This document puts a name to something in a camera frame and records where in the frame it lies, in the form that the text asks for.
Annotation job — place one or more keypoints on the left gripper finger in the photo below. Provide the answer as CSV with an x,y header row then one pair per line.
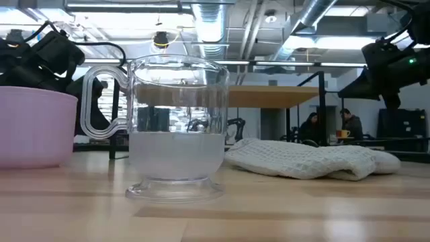
x,y
99,117
95,87

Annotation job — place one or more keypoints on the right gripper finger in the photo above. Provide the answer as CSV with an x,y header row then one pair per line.
x,y
364,91
369,76

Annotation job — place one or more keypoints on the pink plastic mug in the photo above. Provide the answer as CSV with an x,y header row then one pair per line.
x,y
33,127

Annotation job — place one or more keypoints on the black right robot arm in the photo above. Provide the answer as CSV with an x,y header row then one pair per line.
x,y
423,23

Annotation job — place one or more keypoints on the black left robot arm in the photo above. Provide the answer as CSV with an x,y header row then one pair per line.
x,y
10,67

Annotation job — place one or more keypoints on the wooden shelf black legs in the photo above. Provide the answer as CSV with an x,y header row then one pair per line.
x,y
268,97

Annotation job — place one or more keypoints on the person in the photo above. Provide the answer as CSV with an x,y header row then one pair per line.
x,y
352,126
309,129

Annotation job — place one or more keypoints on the yellow mug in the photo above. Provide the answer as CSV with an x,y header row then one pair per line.
x,y
342,133

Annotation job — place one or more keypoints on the black cabinet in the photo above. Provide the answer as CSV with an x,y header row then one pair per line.
x,y
401,127

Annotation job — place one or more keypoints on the grey waffle pot holder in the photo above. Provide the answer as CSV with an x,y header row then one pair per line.
x,y
302,158

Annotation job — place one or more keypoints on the black chair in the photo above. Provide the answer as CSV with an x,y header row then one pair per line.
x,y
239,126

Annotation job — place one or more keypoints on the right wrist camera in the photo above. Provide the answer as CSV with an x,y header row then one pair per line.
x,y
383,55

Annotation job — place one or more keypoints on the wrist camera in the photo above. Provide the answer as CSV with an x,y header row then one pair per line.
x,y
57,48
383,55

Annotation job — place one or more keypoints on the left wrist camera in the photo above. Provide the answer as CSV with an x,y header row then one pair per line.
x,y
57,48

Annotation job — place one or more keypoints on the silver ventilation duct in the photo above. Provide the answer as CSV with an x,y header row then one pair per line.
x,y
312,13
208,23

